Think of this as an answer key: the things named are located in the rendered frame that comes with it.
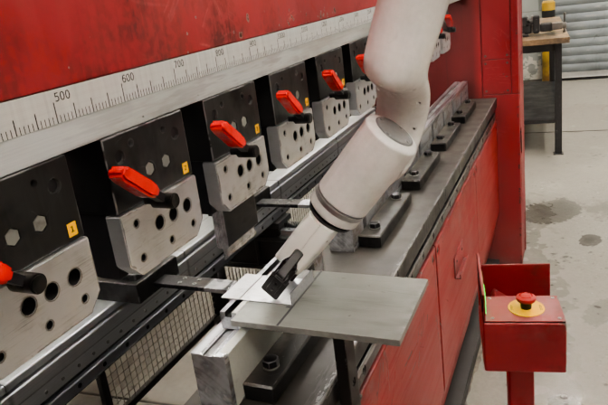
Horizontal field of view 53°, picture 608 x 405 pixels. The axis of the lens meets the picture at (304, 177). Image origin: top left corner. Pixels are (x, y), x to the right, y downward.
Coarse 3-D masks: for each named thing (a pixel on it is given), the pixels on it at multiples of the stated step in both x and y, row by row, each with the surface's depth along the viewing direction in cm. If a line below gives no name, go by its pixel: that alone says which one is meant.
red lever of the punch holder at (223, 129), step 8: (216, 128) 79; (224, 128) 79; (232, 128) 81; (216, 136) 81; (224, 136) 80; (232, 136) 81; (240, 136) 83; (232, 144) 82; (240, 144) 83; (232, 152) 87; (240, 152) 86; (248, 152) 86; (256, 152) 86
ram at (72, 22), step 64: (0, 0) 53; (64, 0) 60; (128, 0) 68; (192, 0) 79; (256, 0) 95; (320, 0) 119; (0, 64) 53; (64, 64) 60; (128, 64) 68; (256, 64) 95; (64, 128) 60
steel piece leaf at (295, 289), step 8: (312, 272) 102; (264, 280) 104; (296, 280) 102; (304, 280) 99; (312, 280) 102; (256, 288) 101; (288, 288) 100; (296, 288) 96; (304, 288) 99; (248, 296) 99; (256, 296) 99; (264, 296) 99; (280, 296) 98; (288, 296) 98; (296, 296) 96; (280, 304) 96; (288, 304) 95
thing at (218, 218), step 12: (240, 204) 97; (252, 204) 101; (216, 216) 93; (228, 216) 94; (240, 216) 97; (252, 216) 101; (216, 228) 93; (228, 228) 94; (240, 228) 97; (252, 228) 103; (216, 240) 94; (228, 240) 94; (240, 240) 99; (228, 252) 95
